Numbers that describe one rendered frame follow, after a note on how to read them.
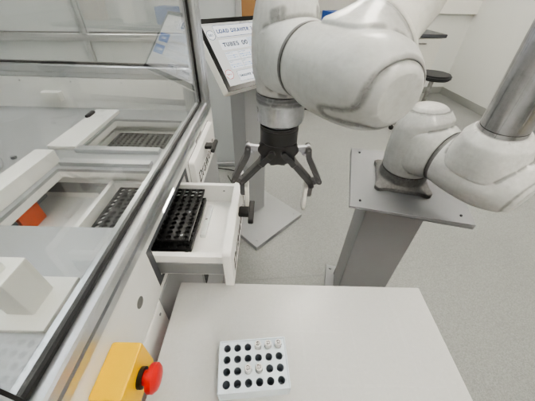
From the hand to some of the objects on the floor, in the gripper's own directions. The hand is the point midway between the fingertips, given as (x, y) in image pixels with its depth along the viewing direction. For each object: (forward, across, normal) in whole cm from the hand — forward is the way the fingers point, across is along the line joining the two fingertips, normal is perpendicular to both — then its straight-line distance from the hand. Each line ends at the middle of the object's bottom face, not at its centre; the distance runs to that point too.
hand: (275, 201), depth 63 cm
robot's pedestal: (+91, -46, -30) cm, 107 cm away
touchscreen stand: (+91, +10, -92) cm, 130 cm away
